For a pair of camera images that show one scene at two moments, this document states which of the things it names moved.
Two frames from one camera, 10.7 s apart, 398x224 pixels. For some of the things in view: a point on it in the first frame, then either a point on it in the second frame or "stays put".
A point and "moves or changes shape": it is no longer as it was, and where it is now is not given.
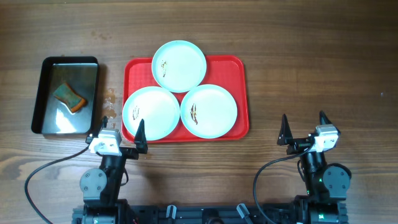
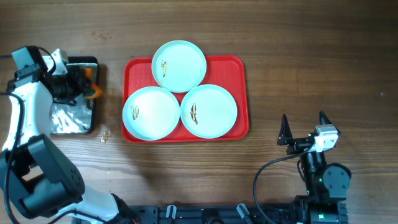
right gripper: [302, 146] stays put
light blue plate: [179, 66] stays put
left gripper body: [128, 151] -> [80, 82]
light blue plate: [157, 106] stays put
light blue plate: [208, 111] stays put
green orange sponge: [66, 94] moves or changes shape
